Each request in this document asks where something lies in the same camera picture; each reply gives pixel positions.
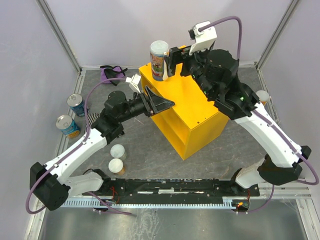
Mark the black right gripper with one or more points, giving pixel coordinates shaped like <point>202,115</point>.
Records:
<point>175,59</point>

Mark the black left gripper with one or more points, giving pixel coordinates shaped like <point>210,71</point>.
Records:
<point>147,103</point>

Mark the tall porridge can with spoon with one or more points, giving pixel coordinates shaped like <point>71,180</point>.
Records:
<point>158,50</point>

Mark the yellow cabinet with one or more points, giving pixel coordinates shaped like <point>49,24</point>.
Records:
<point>193,122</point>

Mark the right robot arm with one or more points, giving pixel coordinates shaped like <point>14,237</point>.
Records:
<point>215,72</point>

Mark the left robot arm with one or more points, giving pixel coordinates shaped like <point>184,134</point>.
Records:
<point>52,182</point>

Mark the purple black pouch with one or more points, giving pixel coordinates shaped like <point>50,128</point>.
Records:
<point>108,72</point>

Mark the clear jar upper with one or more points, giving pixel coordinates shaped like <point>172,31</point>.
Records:
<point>118,151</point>

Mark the black white striped cloth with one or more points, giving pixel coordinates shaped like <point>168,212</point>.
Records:
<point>92,117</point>

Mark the clear jar orange contents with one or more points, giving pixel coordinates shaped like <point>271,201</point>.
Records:
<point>116,166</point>

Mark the blue tin can upper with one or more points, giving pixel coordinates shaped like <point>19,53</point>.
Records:
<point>77,104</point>

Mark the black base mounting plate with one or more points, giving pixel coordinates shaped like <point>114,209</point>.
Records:
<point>174,191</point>

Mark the blue yellow tin can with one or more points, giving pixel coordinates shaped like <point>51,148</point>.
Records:
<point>67,126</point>

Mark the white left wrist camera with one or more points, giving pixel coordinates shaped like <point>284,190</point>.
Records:
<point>134,83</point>

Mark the white slotted cable duct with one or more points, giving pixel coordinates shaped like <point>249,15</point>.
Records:
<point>92,202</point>

